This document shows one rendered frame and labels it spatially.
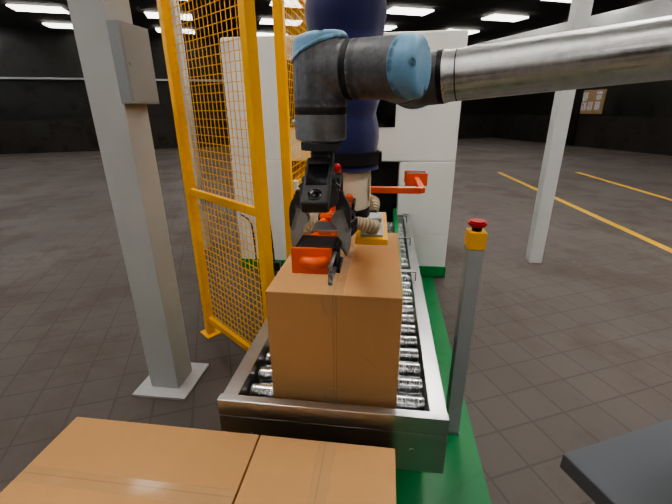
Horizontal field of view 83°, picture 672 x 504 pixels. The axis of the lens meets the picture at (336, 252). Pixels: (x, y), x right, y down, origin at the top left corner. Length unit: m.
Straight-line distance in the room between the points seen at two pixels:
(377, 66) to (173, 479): 1.09
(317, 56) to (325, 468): 0.98
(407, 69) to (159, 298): 1.74
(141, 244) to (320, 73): 1.52
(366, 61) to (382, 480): 0.98
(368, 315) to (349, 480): 0.43
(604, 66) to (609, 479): 0.77
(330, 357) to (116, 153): 1.29
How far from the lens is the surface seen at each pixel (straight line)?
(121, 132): 1.92
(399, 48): 0.62
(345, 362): 1.22
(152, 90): 1.99
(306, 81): 0.67
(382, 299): 1.09
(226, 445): 1.27
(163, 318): 2.15
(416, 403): 1.37
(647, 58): 0.74
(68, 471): 1.38
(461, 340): 1.75
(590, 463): 1.06
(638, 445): 1.15
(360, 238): 1.17
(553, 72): 0.73
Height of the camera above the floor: 1.45
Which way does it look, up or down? 21 degrees down
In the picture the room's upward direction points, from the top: straight up
